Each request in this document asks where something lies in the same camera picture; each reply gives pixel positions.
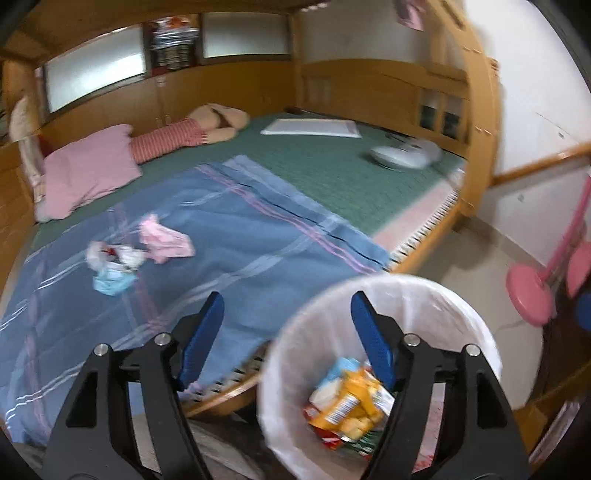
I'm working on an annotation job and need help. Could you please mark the blue round object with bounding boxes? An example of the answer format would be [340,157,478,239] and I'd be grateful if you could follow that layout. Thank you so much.
[573,295,591,333]

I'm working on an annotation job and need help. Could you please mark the yellow snack packet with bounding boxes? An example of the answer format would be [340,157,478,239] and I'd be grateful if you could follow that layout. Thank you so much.
[308,369,386,432]

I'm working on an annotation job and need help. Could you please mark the wooden bed frame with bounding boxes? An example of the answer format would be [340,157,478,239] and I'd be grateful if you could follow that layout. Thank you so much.
[0,0,504,416]

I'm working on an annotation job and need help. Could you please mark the white round appliance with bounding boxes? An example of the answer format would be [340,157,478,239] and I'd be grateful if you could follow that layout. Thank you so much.
[369,138,444,171]

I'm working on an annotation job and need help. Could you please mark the white tissue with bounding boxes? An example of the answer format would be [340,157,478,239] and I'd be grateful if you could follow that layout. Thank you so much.
[115,246,147,272]

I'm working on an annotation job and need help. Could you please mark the green bed mat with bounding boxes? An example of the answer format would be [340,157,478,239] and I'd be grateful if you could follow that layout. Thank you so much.
[34,111,467,236]

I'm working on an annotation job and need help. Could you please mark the doll in red striped dress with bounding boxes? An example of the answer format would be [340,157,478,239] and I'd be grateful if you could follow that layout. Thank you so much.
[129,104,251,164]

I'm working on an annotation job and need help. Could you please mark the white and blue ointment box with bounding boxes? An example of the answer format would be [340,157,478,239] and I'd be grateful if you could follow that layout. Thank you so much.
[309,357,370,409]

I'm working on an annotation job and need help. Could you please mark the pink fan stand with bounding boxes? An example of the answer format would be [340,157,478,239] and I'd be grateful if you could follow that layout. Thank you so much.
[505,175,591,328]

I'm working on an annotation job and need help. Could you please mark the white flat board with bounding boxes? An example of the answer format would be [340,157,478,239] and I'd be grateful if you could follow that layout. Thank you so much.
[260,117,362,139]

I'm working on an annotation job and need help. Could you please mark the red foil wrapper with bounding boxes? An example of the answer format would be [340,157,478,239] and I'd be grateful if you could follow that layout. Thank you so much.
[302,403,345,449]

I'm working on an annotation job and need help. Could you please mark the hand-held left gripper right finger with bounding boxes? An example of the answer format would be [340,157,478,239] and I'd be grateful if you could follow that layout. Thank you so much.
[350,291,532,480]

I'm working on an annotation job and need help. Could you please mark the frosted glass panel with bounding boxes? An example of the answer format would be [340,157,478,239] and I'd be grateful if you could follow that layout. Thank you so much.
[44,23,151,114]
[201,11,291,60]

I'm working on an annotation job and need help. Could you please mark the pink tissue packet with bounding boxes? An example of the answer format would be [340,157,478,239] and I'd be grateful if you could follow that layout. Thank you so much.
[139,213,195,265]

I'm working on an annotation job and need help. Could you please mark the blue plaid blanket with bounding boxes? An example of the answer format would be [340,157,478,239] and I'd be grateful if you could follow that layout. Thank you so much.
[0,154,393,446]

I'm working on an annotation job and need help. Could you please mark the white plastic bag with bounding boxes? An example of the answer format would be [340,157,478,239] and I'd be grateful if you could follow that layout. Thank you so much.
[87,241,122,273]

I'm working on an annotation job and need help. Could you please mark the cream pillow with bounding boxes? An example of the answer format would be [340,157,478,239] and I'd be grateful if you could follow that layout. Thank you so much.
[9,95,47,204]

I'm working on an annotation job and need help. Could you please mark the pink pillow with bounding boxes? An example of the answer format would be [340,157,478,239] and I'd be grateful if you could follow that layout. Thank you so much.
[36,124,143,220]

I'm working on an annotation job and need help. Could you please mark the dark green snack wrapper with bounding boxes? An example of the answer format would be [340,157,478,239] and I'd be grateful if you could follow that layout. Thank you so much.
[341,429,384,460]

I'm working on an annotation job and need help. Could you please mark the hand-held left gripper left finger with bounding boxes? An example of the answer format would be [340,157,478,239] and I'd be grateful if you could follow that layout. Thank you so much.
[41,292,225,480]

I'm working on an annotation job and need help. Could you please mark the trash bin with white liner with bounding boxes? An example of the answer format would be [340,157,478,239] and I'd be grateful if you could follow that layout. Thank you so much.
[256,273,504,480]

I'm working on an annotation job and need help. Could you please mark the hanging wall calendar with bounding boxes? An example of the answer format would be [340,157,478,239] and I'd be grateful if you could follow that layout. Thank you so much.
[148,16,200,75]

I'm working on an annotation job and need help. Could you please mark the blue face mask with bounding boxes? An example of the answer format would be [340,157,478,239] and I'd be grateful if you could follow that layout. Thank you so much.
[93,269,138,296]

